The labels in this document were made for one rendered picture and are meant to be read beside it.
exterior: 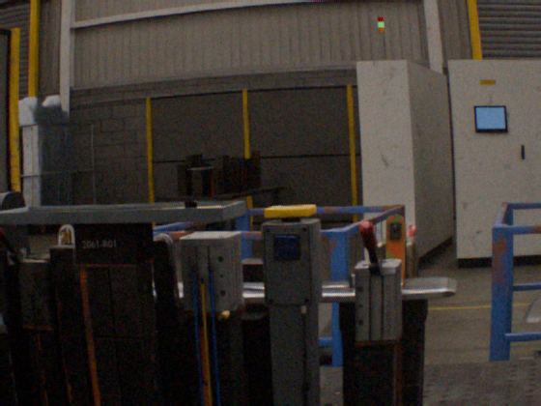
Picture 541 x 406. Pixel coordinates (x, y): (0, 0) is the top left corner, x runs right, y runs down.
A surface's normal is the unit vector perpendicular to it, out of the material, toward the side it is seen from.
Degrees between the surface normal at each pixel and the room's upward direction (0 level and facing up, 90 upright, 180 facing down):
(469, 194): 90
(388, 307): 90
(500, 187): 90
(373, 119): 90
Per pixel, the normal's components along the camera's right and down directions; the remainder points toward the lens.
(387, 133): -0.33, 0.07
